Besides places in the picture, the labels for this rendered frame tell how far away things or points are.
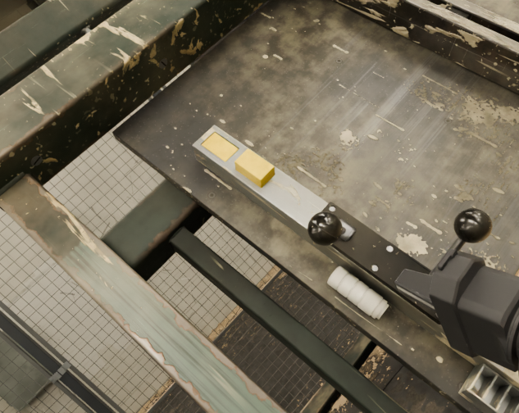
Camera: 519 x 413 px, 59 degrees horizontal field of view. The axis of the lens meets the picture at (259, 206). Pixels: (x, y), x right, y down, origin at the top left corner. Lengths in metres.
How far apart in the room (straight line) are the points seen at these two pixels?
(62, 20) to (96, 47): 0.51
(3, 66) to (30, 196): 0.58
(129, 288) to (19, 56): 0.79
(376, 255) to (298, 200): 0.13
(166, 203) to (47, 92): 0.24
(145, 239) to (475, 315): 0.48
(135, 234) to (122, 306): 0.16
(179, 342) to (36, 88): 0.43
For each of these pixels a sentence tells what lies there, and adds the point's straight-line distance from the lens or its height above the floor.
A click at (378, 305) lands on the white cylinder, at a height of 1.40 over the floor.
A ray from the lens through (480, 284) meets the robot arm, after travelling 0.44.
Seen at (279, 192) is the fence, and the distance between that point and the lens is 0.64.
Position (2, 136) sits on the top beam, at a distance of 0.73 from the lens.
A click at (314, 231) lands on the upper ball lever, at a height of 1.55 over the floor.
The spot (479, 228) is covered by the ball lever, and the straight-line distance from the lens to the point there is 0.52.
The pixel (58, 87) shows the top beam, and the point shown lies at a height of 1.89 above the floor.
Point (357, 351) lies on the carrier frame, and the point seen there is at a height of 0.79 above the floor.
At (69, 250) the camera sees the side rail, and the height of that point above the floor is 1.71.
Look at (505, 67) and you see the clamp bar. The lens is 0.85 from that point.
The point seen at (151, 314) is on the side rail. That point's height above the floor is 1.58.
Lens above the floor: 1.69
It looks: 11 degrees down
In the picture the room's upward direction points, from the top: 42 degrees counter-clockwise
